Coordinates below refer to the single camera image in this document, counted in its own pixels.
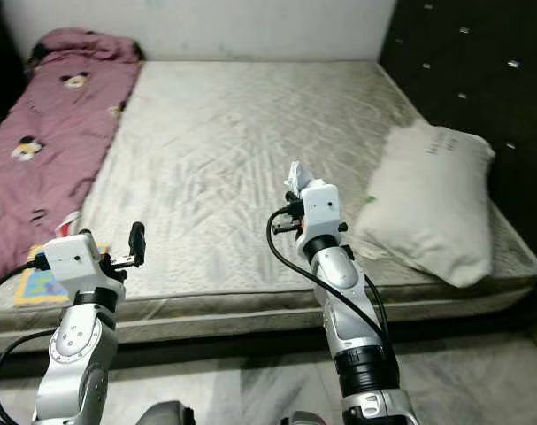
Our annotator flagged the dark tufted headboard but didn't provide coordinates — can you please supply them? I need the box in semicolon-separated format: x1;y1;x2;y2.
379;0;537;249

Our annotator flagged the colourful children's book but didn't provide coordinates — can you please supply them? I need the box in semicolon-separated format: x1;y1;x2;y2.
13;246;110;306

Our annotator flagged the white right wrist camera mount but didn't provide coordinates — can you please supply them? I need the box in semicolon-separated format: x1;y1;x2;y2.
299;180;341;240

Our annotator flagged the pink cartoon print blanket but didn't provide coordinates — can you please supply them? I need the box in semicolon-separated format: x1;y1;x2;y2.
0;27;145;284

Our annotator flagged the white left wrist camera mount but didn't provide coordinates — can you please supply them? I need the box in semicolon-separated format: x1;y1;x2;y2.
42;232;105;298

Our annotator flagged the white tissue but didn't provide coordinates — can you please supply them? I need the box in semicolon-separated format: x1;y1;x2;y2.
284;161;322;197

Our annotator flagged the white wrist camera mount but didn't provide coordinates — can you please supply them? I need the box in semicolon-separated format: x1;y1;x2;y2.
42;232;105;298
299;180;341;240

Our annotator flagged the robot left leg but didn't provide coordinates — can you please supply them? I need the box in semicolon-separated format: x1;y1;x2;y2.
135;400;198;425

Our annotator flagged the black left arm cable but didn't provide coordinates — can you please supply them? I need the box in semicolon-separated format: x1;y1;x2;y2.
0;257;52;425

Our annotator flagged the white pillow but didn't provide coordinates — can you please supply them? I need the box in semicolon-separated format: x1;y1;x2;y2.
352;120;497;289

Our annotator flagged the white quilted mattress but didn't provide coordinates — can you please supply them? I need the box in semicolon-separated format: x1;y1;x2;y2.
0;60;537;355

